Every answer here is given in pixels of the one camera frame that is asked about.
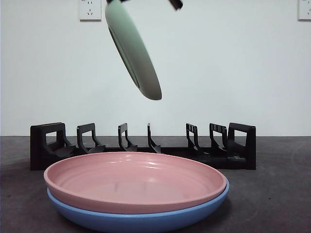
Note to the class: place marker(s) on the white wall socket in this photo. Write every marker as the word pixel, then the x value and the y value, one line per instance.
pixel 90 9
pixel 305 9

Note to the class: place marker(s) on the blue plastic plate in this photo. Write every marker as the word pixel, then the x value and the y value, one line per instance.
pixel 145 222

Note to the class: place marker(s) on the green plastic plate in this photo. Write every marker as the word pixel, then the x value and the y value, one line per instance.
pixel 136 53

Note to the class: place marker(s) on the black plastic dish rack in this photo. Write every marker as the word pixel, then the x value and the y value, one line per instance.
pixel 243 162

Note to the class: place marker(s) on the pink plastic plate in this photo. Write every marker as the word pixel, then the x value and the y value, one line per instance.
pixel 121 174

